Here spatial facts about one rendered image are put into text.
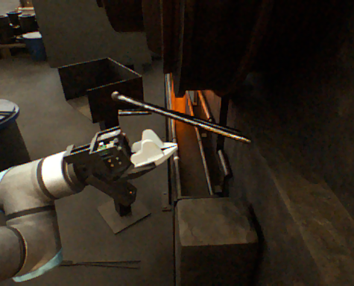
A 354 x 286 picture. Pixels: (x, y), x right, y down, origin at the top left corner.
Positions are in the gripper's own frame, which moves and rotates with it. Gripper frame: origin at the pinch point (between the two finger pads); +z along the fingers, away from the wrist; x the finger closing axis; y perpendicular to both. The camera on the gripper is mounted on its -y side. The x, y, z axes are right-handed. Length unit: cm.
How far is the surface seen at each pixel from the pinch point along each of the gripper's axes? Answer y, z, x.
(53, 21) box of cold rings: 10, -101, 233
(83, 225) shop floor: -59, -62, 44
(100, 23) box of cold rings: -4, -62, 236
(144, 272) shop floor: -68, -34, 19
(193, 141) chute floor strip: -10.9, 3.1, 16.9
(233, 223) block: 2.9, 7.9, -22.5
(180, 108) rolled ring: -4.9, 2.0, 25.9
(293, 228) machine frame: 8.1, 13.2, -28.6
